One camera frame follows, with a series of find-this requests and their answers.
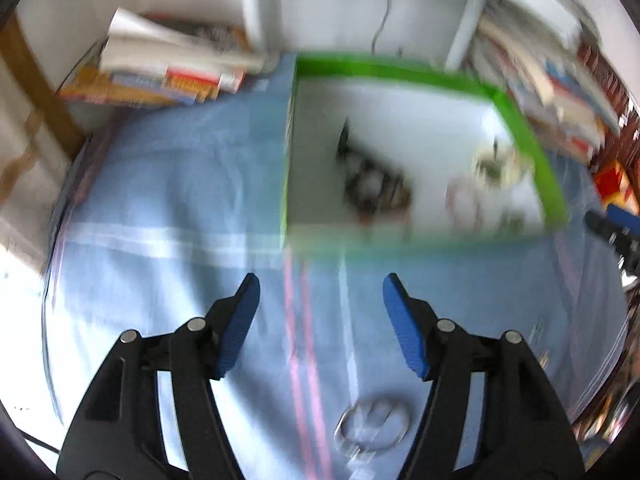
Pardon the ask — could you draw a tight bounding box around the dark wooden headboard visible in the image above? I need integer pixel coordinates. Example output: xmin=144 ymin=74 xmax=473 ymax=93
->
xmin=579 ymin=35 xmax=640 ymax=173

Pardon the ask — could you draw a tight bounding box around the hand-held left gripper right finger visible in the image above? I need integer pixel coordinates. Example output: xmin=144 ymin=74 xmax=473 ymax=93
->
xmin=382 ymin=272 xmax=586 ymax=480

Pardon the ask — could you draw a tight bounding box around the silver bangle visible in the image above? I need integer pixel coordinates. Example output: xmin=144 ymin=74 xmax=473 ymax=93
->
xmin=333 ymin=398 xmax=412 ymax=462

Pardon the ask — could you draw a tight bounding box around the grey desktop riser shelf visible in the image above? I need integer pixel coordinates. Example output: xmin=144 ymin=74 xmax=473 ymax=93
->
xmin=236 ymin=0 xmax=585 ymax=70

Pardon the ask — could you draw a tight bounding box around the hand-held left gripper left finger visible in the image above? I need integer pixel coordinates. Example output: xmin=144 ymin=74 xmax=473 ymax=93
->
xmin=56 ymin=272 xmax=262 ymax=480

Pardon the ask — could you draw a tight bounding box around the green cardboard box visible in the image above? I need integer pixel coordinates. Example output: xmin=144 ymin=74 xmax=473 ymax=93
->
xmin=280 ymin=52 xmax=571 ymax=261

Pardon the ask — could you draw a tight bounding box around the grey power cable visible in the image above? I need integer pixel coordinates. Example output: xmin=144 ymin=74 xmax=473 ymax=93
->
xmin=371 ymin=0 xmax=402 ymax=57

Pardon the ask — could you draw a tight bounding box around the blue plaid tablecloth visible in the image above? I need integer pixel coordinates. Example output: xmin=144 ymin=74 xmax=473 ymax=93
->
xmin=42 ymin=52 xmax=632 ymax=480

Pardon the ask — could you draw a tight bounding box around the white wrist watch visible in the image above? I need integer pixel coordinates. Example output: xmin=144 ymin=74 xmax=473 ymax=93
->
xmin=472 ymin=141 xmax=535 ymax=187

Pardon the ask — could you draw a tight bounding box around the slanted stack of colourful books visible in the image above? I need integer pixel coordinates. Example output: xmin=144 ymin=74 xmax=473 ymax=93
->
xmin=56 ymin=7 xmax=267 ymax=109

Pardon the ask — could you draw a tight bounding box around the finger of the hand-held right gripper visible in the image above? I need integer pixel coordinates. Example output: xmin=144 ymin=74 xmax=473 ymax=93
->
xmin=606 ymin=203 xmax=640 ymax=237
xmin=585 ymin=210 xmax=633 ymax=258

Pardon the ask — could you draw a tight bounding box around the flat stack of books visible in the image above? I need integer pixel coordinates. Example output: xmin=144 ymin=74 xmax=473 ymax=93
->
xmin=465 ymin=0 xmax=626 ymax=164

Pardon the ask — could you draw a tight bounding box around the yellow red gift bag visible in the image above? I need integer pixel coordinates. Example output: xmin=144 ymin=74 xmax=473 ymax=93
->
xmin=591 ymin=159 xmax=632 ymax=207

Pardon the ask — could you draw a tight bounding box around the dark red bead bracelet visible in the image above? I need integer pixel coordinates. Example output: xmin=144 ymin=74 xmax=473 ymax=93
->
xmin=446 ymin=177 xmax=502 ymax=234

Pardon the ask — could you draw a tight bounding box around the black wrist watch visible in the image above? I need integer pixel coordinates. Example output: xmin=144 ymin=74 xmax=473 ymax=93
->
xmin=334 ymin=116 xmax=401 ymax=173

